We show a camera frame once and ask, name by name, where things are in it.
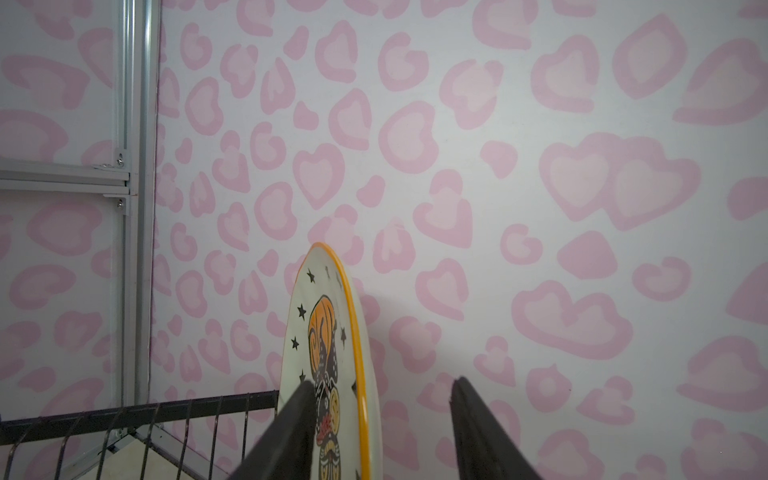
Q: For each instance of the black wire dish rack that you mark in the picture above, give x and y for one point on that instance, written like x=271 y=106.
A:
x=178 y=437

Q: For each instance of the aluminium frame diagonal beam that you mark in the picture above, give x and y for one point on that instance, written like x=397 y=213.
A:
x=19 y=175

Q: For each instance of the cream star cartoon plate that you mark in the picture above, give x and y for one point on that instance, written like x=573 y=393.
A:
x=327 y=344

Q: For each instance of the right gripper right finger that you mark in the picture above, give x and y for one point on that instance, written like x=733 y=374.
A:
x=483 y=448

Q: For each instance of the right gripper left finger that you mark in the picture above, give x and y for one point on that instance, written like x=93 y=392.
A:
x=285 y=450

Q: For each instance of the aluminium frame post left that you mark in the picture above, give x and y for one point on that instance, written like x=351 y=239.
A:
x=138 y=57

